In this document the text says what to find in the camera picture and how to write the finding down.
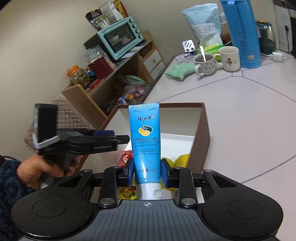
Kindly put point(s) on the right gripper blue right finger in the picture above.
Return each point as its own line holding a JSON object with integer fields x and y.
{"x": 166, "y": 173}

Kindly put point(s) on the light blue foil bag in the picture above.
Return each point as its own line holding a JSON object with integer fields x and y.
{"x": 204, "y": 22}

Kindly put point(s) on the blue hand cream tube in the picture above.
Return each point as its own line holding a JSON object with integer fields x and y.
{"x": 145, "y": 136}

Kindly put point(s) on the wooden shelf cabinet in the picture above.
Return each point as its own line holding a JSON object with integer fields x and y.
{"x": 95, "y": 105}

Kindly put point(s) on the patterned mug with spoon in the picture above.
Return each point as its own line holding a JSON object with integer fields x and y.
{"x": 206, "y": 67}

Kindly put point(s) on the black refrigerator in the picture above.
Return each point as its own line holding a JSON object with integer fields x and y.
{"x": 285, "y": 18}

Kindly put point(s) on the green folded cloth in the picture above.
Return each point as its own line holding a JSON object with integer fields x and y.
{"x": 180, "y": 71}

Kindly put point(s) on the dark red box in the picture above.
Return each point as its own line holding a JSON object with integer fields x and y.
{"x": 100, "y": 67}

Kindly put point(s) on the dark green electric kettle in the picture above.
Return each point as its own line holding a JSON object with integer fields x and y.
{"x": 266, "y": 37}

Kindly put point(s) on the blue thermos flask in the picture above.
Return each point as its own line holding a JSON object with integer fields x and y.
{"x": 242, "y": 26}

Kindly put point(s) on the white striped card stand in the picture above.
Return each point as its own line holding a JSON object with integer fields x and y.
{"x": 188, "y": 46}

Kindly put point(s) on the quilted beige chair cover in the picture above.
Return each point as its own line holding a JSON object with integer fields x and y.
{"x": 67, "y": 117}

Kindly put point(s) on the teal toaster oven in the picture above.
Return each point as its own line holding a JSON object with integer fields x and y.
{"x": 120, "y": 37}

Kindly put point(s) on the large yellow snack bag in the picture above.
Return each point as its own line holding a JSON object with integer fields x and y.
{"x": 128, "y": 193}

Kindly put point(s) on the white power adapter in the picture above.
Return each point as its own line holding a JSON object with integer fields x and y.
{"x": 277, "y": 57}

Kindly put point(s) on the orange lid glass jar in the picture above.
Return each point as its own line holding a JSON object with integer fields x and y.
{"x": 78, "y": 76}

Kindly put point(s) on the white mug with red print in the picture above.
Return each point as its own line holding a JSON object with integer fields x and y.
{"x": 228, "y": 58}

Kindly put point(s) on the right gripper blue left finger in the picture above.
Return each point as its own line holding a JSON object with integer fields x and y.
{"x": 128, "y": 172}

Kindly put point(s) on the brown storage box white inside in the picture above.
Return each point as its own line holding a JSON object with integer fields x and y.
{"x": 184, "y": 130}

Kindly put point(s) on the person left hand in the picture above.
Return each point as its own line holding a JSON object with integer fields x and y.
{"x": 30, "y": 170}

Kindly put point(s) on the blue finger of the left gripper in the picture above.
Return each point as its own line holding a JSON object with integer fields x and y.
{"x": 103, "y": 133}
{"x": 86, "y": 145}

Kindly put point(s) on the small yellow snack packet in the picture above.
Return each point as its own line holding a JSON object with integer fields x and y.
{"x": 181, "y": 161}

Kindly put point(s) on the red snack packet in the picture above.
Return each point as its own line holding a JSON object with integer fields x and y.
{"x": 124, "y": 158}

